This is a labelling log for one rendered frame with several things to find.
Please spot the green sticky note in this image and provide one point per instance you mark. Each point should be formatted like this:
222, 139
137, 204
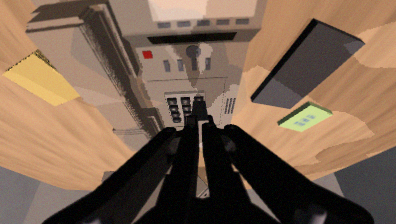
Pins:
305, 117

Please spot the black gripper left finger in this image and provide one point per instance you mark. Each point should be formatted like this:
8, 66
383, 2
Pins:
120, 198

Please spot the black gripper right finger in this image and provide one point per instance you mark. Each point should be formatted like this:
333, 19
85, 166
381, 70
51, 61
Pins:
290, 196

